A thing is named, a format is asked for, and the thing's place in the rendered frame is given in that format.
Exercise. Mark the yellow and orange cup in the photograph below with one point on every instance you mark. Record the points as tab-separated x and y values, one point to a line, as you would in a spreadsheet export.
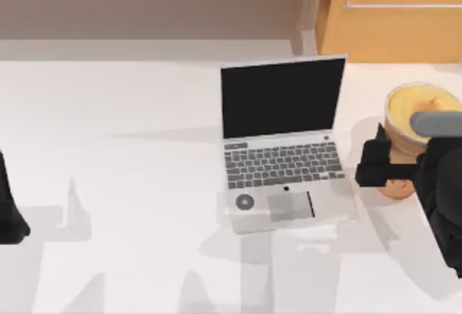
406	106

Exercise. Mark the pale grey rounded box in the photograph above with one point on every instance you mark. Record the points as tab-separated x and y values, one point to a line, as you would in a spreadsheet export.
438	123

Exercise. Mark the silver open laptop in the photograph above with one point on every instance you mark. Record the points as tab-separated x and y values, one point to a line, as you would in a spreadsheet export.
281	104

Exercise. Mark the wooden cupboard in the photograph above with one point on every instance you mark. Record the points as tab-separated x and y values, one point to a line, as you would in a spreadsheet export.
390	36

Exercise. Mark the wooden open shelf unit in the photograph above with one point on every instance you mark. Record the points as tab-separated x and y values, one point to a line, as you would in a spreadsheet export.
151	7

